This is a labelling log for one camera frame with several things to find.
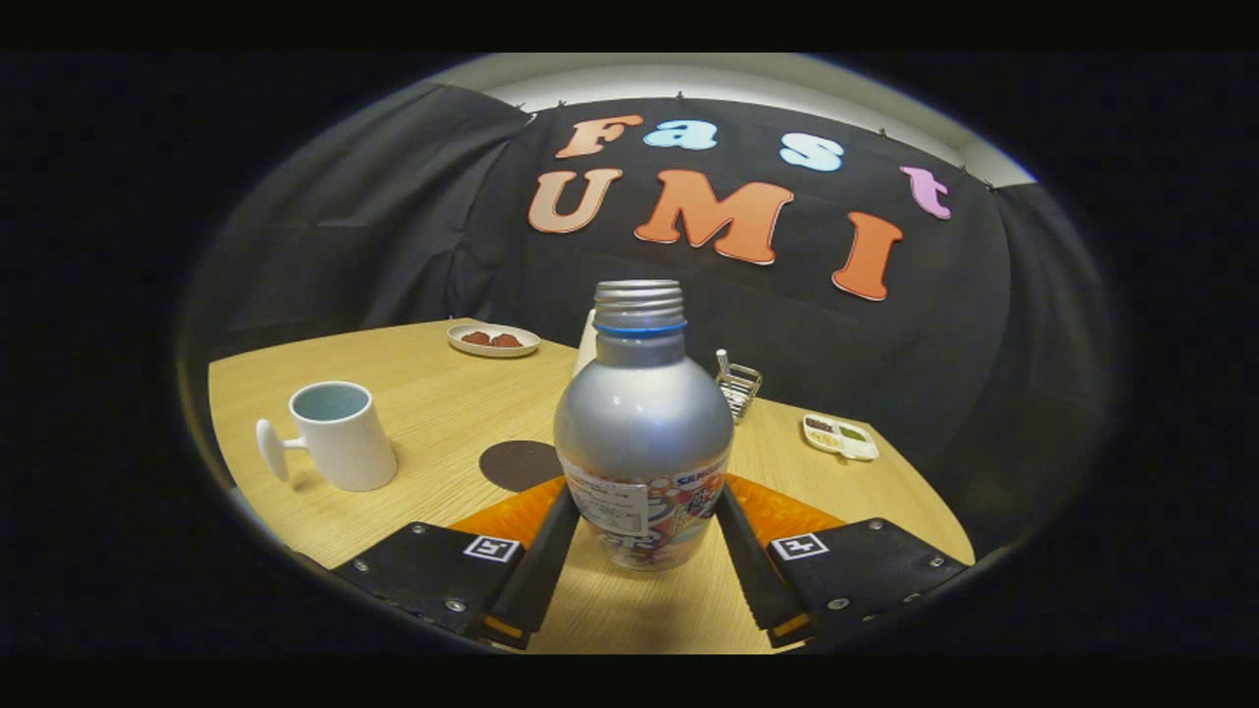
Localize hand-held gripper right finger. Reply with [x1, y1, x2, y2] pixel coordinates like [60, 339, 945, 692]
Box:
[715, 474, 970, 648]

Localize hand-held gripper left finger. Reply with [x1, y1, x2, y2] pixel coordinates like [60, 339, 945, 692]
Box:
[330, 476, 581, 650]

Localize dark brown round coaster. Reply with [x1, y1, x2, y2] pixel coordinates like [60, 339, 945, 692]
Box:
[479, 440, 564, 494]

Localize silver juice bottle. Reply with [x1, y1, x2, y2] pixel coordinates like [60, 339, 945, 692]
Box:
[553, 279, 736, 572]

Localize white cup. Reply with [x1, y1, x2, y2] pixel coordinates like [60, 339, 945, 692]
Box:
[256, 381, 399, 493]

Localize white divided dish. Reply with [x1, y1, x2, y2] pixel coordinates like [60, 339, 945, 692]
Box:
[802, 413, 880, 462]

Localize wooden table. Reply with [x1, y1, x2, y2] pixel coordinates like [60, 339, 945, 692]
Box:
[207, 319, 977, 655]

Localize round plate with red food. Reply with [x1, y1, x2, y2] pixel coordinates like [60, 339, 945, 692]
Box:
[447, 323, 541, 358]

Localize black backdrop cloth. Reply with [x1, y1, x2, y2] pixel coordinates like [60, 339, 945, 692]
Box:
[177, 84, 1117, 552]

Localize metal wire basket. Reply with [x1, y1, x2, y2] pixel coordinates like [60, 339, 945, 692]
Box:
[715, 349, 763, 424]

